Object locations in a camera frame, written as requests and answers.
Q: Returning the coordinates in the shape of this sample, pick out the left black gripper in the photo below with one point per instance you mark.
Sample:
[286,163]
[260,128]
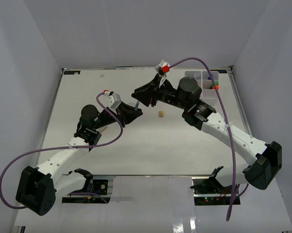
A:
[127,113]

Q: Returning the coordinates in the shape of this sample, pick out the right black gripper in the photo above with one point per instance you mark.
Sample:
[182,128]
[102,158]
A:
[145,94]

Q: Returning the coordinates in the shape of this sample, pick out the light blue pen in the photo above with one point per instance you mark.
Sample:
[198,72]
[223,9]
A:
[136,106]

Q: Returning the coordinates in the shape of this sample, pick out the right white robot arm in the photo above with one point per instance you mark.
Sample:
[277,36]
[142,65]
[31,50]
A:
[263,160]

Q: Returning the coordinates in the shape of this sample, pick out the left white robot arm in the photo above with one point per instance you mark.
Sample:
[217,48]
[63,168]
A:
[39,186]

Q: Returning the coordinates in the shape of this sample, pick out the white compartment organizer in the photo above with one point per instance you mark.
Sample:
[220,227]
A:
[208,94]

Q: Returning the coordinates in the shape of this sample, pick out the blue corner label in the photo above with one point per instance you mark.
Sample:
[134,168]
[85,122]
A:
[71,72]

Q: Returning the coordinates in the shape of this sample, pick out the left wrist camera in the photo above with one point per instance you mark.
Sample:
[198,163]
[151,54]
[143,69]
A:
[114,99]

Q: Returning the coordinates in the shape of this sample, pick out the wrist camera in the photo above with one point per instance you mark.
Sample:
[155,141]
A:
[114,99]
[163,69]

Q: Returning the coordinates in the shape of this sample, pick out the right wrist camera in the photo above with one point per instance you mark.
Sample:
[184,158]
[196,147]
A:
[163,69]

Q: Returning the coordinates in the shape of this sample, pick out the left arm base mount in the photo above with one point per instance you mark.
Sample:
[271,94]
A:
[96,193]

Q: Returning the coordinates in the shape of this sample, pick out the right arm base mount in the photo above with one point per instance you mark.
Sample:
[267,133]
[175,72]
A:
[208,193]

